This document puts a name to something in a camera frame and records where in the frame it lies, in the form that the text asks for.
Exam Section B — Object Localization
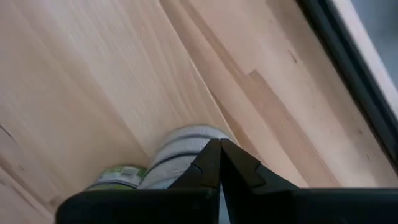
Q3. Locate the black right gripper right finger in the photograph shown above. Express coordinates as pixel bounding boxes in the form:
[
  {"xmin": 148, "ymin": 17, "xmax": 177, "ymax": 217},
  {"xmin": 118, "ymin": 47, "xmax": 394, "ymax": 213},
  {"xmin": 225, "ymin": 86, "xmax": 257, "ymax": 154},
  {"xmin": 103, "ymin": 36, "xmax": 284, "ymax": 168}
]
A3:
[{"xmin": 221, "ymin": 139, "xmax": 398, "ymax": 224}]

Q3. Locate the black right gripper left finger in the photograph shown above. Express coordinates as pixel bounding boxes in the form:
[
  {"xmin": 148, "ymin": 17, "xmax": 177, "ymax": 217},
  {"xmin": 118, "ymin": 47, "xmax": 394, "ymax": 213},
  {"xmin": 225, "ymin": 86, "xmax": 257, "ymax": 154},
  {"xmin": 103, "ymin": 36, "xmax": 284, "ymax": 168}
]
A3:
[{"xmin": 55, "ymin": 138, "xmax": 222, "ymax": 224}]

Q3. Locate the silver-lid tuna can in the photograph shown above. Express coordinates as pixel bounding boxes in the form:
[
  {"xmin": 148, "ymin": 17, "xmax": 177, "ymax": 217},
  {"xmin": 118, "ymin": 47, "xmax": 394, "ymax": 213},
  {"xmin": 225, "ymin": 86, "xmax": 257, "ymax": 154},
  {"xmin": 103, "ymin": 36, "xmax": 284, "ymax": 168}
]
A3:
[
  {"xmin": 161, "ymin": 124, "xmax": 234, "ymax": 156},
  {"xmin": 84, "ymin": 164, "xmax": 149, "ymax": 192},
  {"xmin": 137, "ymin": 146, "xmax": 206, "ymax": 190}
]

